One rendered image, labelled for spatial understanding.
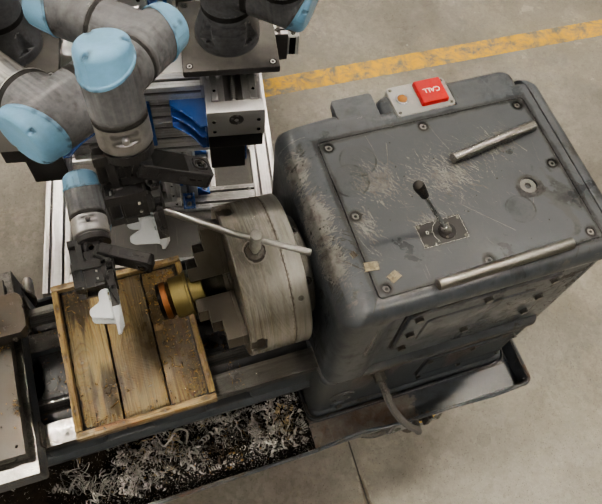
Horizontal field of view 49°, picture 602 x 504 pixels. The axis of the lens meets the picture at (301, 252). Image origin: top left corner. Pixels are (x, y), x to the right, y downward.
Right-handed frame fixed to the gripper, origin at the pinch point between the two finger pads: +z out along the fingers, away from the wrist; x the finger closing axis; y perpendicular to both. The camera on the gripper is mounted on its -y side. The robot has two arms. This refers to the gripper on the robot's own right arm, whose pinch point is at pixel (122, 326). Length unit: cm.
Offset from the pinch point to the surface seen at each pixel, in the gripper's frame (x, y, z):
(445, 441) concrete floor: -99, -96, 37
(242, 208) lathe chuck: 14.3, -26.8, -13.2
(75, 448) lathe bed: -34.9, 16.7, 14.8
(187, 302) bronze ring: 3.7, -13.0, -0.6
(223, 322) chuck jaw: 5.0, -18.6, 5.5
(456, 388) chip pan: -46, -83, 26
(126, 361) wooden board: -19.5, 1.2, 1.8
